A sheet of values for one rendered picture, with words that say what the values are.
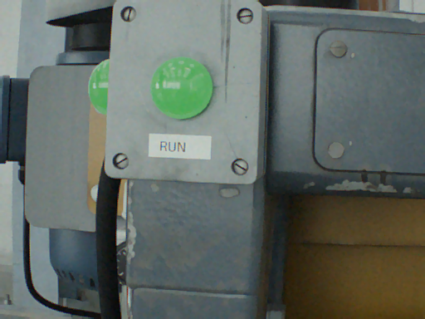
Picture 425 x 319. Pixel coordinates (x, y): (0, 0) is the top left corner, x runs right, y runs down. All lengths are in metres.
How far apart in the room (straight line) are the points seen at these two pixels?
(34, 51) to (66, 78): 4.61
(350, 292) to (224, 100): 0.38
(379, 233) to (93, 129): 0.31
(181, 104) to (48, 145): 0.50
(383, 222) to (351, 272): 0.07
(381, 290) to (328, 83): 0.34
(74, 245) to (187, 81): 0.54
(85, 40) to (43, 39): 4.55
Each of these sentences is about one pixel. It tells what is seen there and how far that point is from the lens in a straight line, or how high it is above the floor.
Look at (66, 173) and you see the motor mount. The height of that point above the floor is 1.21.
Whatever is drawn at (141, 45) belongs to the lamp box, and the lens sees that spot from 0.46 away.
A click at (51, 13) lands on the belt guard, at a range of 0.99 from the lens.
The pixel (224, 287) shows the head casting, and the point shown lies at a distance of 0.51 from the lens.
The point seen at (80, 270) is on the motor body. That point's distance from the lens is 0.97.
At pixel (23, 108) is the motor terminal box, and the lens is 0.96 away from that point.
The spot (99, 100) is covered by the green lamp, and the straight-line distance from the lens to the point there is 0.48.
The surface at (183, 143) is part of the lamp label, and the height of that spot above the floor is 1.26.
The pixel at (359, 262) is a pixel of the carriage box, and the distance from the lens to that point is 0.80.
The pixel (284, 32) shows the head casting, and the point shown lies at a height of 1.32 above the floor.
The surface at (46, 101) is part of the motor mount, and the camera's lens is 0.94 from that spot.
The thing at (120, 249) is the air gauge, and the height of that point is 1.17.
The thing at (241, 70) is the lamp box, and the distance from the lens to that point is 0.46.
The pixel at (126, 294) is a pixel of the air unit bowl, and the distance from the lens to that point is 0.74.
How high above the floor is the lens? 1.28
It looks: 3 degrees down
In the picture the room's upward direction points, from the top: 2 degrees clockwise
